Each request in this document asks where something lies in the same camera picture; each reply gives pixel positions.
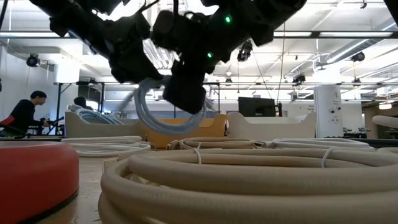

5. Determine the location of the red and black chair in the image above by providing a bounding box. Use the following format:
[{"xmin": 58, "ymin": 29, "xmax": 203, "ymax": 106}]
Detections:
[{"xmin": 0, "ymin": 114, "xmax": 27, "ymax": 139}]

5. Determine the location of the red desk lamp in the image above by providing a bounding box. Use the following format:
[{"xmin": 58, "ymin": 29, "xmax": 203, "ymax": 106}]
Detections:
[{"xmin": 0, "ymin": 141, "xmax": 80, "ymax": 224}]

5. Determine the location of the orange plastic bin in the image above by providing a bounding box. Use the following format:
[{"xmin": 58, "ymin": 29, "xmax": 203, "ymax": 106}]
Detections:
[{"xmin": 136, "ymin": 113, "xmax": 229, "ymax": 149}]

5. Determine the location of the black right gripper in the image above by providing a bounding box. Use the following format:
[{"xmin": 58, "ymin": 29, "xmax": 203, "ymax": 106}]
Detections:
[{"xmin": 152, "ymin": 9, "xmax": 218, "ymax": 114}]

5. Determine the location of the person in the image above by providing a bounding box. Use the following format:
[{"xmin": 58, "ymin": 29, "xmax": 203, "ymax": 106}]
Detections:
[
  {"xmin": 0, "ymin": 90, "xmax": 51, "ymax": 138},
  {"xmin": 73, "ymin": 96, "xmax": 94, "ymax": 111}
]

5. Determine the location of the black framed background workstation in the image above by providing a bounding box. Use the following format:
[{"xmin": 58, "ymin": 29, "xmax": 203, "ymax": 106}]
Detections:
[{"xmin": 52, "ymin": 81, "xmax": 221, "ymax": 136}]

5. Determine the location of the grey plastic bin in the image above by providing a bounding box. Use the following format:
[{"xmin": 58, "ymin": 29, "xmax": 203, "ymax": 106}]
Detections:
[{"xmin": 64, "ymin": 111, "xmax": 141, "ymax": 139}]

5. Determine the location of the silver ceiling duct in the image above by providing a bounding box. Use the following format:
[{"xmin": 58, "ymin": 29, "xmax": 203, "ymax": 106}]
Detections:
[{"xmin": 323, "ymin": 15, "xmax": 398, "ymax": 65}]

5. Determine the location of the white square column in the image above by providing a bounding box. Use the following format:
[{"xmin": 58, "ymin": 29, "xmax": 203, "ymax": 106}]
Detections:
[{"xmin": 313, "ymin": 85, "xmax": 343, "ymax": 139}]

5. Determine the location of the white plastic bin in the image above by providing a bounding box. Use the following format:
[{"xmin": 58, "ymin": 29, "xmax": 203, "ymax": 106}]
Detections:
[{"xmin": 226, "ymin": 111, "xmax": 317, "ymax": 141}]

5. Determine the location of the blue cable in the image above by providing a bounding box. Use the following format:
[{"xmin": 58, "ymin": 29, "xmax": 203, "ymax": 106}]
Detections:
[
  {"xmin": 134, "ymin": 77, "xmax": 215, "ymax": 135},
  {"xmin": 73, "ymin": 107, "xmax": 125, "ymax": 125}
]

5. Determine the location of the black monitor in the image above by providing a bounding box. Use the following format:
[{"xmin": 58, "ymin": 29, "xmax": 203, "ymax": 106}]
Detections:
[{"xmin": 238, "ymin": 96, "xmax": 277, "ymax": 118}]

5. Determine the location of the beige cable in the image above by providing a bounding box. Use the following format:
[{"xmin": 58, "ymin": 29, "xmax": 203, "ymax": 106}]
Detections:
[
  {"xmin": 167, "ymin": 136, "xmax": 265, "ymax": 150},
  {"xmin": 98, "ymin": 147, "xmax": 398, "ymax": 224},
  {"xmin": 371, "ymin": 114, "xmax": 398, "ymax": 130}
]

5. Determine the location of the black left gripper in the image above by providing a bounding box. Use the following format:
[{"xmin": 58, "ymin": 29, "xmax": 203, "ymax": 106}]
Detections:
[{"xmin": 104, "ymin": 12, "xmax": 164, "ymax": 84}]

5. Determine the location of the wooden cabinet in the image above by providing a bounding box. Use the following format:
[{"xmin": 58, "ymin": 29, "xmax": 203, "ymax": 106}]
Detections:
[{"xmin": 362, "ymin": 105, "xmax": 398, "ymax": 140}]

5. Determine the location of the white cable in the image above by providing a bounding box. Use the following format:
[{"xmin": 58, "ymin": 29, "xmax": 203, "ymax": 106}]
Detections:
[
  {"xmin": 61, "ymin": 135, "xmax": 152, "ymax": 158},
  {"xmin": 269, "ymin": 138, "xmax": 376, "ymax": 149}
]

